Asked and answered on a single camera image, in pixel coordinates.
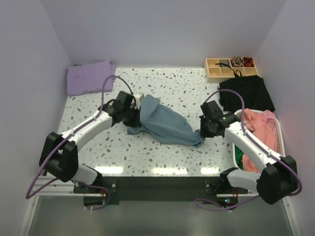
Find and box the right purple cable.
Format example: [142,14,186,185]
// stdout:
[193,89,302,211]

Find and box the wooden compartment tray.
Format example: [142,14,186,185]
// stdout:
[204,58,259,83]

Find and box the pink t-shirt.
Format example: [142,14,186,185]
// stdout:
[240,108,278,174]

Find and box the green garment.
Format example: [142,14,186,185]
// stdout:
[234,146,244,170]

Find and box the aluminium rail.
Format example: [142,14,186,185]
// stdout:
[31,176,74,196]

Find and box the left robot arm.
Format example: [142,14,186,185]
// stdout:
[39,91,144,193]

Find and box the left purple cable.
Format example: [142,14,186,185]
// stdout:
[25,75,135,210]

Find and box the white perforated laundry basket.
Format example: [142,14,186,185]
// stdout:
[232,110,285,173]

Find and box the blue t-shirt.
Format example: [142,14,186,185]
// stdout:
[127,94,204,148]

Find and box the folded purple t-shirt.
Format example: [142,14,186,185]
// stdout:
[66,60,116,96]

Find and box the purple cable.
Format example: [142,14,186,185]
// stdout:
[25,75,135,210]
[193,89,302,211]

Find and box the black folded garment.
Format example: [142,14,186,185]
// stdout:
[219,75,275,113]

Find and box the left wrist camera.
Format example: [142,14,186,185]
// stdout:
[133,93,145,109]

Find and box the orange black scrunchie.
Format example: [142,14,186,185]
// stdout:
[243,57,254,67]

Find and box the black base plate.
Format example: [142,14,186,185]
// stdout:
[73,175,247,206]

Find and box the black strap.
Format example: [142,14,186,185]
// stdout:
[215,62,244,77]

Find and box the patterned fabric scrunchie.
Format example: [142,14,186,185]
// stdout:
[230,57,244,67]

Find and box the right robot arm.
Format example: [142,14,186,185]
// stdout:
[200,101,301,205]

